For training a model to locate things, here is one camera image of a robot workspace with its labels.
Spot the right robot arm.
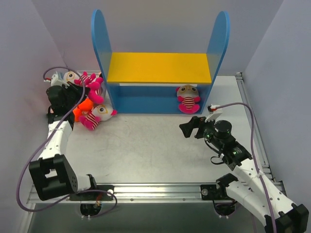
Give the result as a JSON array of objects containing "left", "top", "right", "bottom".
[{"left": 179, "top": 116, "right": 309, "bottom": 233}]

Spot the pink plush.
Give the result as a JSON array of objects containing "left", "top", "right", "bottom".
[{"left": 86, "top": 76, "right": 104, "bottom": 104}]

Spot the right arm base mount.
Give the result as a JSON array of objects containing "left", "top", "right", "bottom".
[{"left": 200, "top": 184, "right": 231, "bottom": 201}]

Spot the aluminium front rail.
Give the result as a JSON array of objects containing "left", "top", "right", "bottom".
[{"left": 27, "top": 182, "right": 285, "bottom": 203}]

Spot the black-haired doll, centre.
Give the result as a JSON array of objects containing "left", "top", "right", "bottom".
[{"left": 73, "top": 99, "right": 94, "bottom": 122}]

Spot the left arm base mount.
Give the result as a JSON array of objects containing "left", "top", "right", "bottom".
[{"left": 69, "top": 184, "right": 115, "bottom": 201}]

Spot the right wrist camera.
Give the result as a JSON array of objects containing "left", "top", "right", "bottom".
[{"left": 205, "top": 104, "right": 223, "bottom": 122}]

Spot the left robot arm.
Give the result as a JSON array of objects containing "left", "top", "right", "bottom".
[{"left": 29, "top": 83, "right": 90, "bottom": 200}]

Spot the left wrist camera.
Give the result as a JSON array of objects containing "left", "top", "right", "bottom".
[{"left": 44, "top": 72, "right": 68, "bottom": 86}]

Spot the white plush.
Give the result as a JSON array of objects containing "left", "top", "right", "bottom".
[
  {"left": 176, "top": 84, "right": 201, "bottom": 114},
  {"left": 63, "top": 71, "right": 96, "bottom": 86},
  {"left": 79, "top": 104, "right": 118, "bottom": 131}
]

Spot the blue and yellow toy shelf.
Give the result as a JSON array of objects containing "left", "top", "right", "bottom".
[{"left": 91, "top": 9, "right": 230, "bottom": 114}]

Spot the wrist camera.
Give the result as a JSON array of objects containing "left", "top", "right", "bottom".
[
  {"left": 205, "top": 104, "right": 223, "bottom": 122},
  {"left": 44, "top": 72, "right": 68, "bottom": 86}
]

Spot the white plush, back corner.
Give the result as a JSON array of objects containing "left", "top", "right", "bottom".
[{"left": 63, "top": 71, "right": 96, "bottom": 86}]

